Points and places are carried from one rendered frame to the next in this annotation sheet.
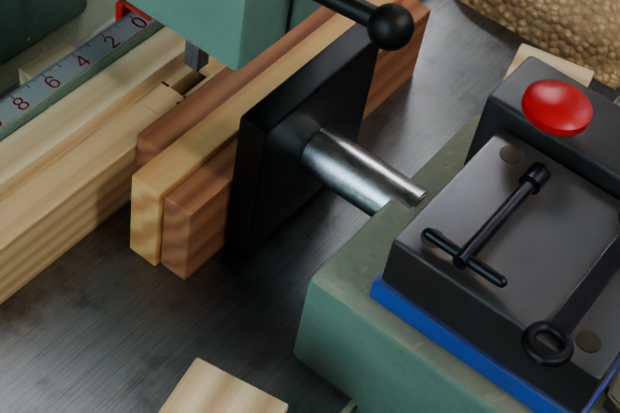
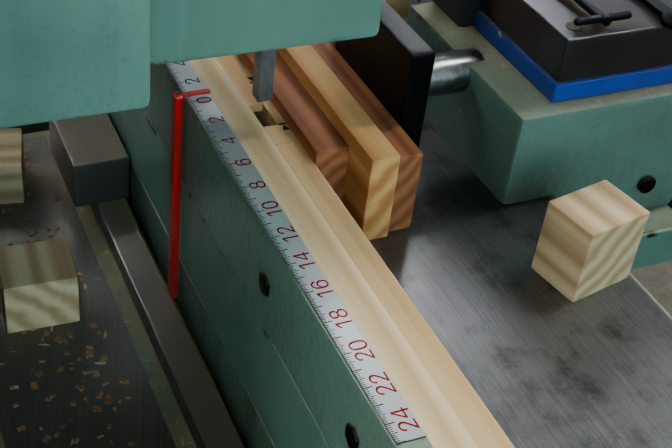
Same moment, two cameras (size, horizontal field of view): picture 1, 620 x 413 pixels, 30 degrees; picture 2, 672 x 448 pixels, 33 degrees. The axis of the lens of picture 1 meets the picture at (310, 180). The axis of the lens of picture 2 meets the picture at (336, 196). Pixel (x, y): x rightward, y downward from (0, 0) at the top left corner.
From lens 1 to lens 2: 0.51 m
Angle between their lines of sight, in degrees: 43
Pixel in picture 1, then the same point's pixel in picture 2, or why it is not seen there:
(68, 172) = (324, 204)
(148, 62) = (243, 117)
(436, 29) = not seen: hidden behind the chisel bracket
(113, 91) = (265, 144)
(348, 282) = (535, 106)
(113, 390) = (494, 296)
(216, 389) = (581, 203)
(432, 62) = not seen: hidden behind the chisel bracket
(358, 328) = (564, 125)
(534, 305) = (643, 17)
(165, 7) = (309, 25)
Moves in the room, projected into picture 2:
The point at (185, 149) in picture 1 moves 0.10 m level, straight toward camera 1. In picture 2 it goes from (362, 128) to (536, 194)
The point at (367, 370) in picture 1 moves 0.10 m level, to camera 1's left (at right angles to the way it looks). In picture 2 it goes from (569, 155) to (480, 232)
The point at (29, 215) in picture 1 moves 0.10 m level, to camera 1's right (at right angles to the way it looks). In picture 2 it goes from (358, 237) to (464, 155)
